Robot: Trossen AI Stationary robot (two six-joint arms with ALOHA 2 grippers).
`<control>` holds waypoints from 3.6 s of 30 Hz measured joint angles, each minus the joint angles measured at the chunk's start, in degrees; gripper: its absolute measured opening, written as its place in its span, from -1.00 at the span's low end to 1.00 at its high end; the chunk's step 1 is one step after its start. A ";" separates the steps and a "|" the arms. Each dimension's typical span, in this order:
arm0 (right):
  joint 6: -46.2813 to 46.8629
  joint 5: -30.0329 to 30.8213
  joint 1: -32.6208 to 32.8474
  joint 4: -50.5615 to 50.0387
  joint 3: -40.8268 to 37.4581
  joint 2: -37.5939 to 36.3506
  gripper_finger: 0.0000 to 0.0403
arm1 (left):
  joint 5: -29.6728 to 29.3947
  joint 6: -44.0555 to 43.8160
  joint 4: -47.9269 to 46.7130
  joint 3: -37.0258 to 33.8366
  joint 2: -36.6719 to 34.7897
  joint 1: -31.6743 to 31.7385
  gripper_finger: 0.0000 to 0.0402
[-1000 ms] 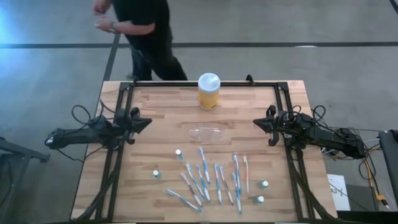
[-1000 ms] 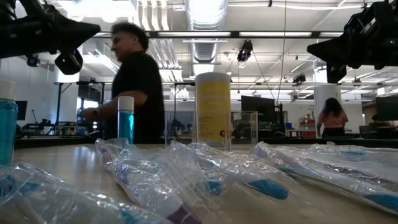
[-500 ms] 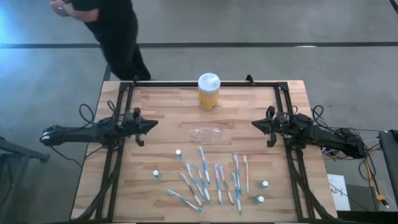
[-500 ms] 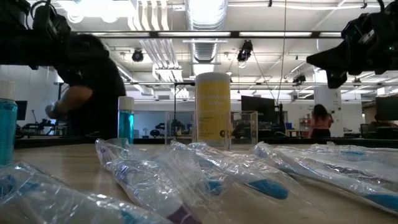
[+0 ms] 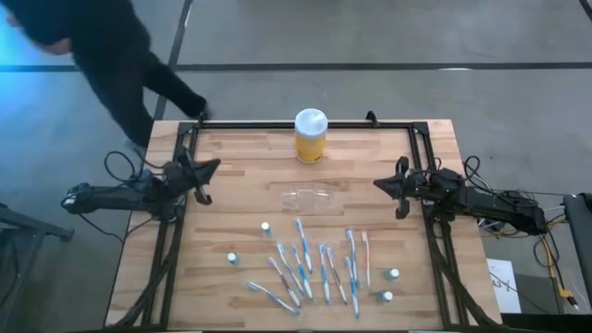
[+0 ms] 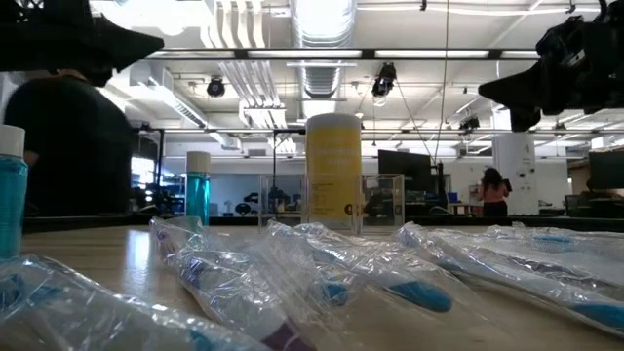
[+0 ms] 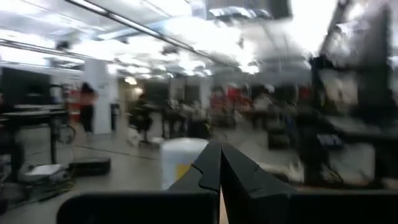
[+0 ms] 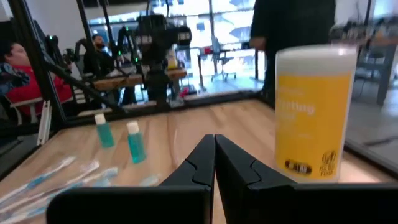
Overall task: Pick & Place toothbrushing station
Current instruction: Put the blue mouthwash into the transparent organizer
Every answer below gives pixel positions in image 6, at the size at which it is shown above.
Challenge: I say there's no black ceiling spotlight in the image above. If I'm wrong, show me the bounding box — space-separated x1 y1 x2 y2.
206 76 227 98
457 115 482 133

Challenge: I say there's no yellow wipes canister white lid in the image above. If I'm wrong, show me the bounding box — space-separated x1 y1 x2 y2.
304 112 364 230

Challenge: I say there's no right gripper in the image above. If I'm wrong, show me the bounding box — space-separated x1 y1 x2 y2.
477 14 604 134

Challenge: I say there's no black overhead camera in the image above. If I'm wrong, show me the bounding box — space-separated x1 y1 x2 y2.
370 61 399 98

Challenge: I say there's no thin black hanging cable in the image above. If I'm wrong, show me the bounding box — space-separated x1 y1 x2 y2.
431 0 450 167

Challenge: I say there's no black monitor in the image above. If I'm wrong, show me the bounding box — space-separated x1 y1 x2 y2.
587 149 624 191
377 149 434 194

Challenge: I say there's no black overhead frame bar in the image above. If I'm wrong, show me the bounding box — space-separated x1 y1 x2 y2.
145 47 542 62

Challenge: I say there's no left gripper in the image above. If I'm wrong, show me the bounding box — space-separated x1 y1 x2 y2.
46 0 166 88

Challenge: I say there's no person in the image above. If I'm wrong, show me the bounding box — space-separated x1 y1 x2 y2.
3 67 137 218
476 167 513 218

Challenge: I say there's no white column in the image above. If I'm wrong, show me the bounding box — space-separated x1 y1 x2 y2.
491 109 537 216

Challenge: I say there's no black workstation frame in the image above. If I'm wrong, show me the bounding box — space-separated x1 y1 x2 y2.
138 127 313 218

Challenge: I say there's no blue mouthwash bottle white cap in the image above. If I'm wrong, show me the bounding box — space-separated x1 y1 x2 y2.
184 150 213 228
0 124 29 260

